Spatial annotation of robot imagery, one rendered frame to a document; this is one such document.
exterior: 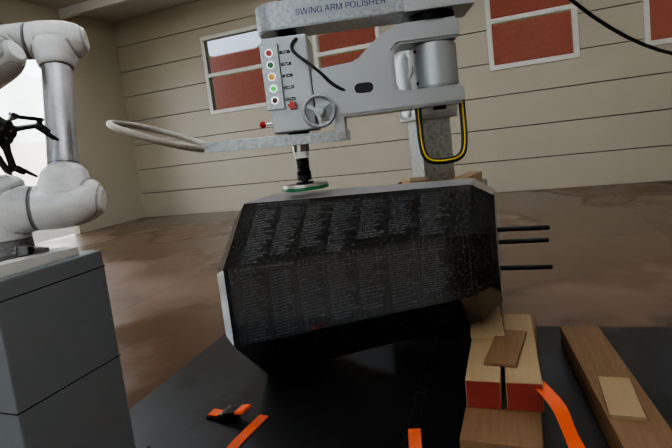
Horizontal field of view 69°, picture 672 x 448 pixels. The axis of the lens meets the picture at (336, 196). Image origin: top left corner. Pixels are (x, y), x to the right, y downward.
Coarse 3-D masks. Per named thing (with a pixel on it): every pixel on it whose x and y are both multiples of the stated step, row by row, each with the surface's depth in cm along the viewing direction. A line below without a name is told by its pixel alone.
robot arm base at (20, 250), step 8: (16, 240) 159; (24, 240) 162; (32, 240) 166; (0, 248) 157; (8, 248) 158; (16, 248) 158; (24, 248) 157; (32, 248) 160; (40, 248) 165; (48, 248) 167; (0, 256) 154; (8, 256) 156; (16, 256) 158
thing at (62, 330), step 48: (0, 288) 141; (48, 288) 155; (96, 288) 172; (0, 336) 141; (48, 336) 154; (96, 336) 171; (0, 384) 144; (48, 384) 153; (96, 384) 169; (0, 432) 147; (48, 432) 152; (96, 432) 168
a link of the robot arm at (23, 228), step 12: (0, 180) 158; (12, 180) 160; (0, 192) 156; (12, 192) 158; (24, 192) 160; (0, 204) 156; (12, 204) 157; (24, 204) 158; (0, 216) 156; (12, 216) 157; (24, 216) 158; (0, 228) 156; (12, 228) 158; (24, 228) 160; (0, 240) 157; (12, 240) 158
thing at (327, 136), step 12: (324, 132) 221; (348, 132) 221; (204, 144) 225; (216, 144) 225; (228, 144) 225; (240, 144) 224; (252, 144) 224; (264, 144) 224; (276, 144) 223; (288, 144) 223; (300, 144) 223
